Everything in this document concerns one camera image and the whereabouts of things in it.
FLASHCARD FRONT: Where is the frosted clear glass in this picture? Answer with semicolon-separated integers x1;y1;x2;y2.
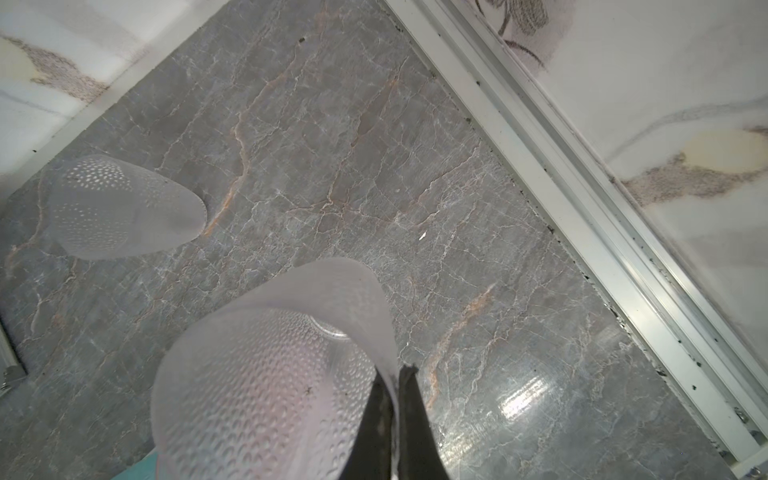
48;154;207;260
150;258;399;479

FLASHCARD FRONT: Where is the teal plastic cup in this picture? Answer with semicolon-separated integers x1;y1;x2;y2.
113;450;158;480

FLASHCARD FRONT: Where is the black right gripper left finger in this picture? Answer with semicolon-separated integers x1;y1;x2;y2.
339;373;394;480

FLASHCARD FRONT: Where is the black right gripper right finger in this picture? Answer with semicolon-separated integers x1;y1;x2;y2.
397;366;449;480

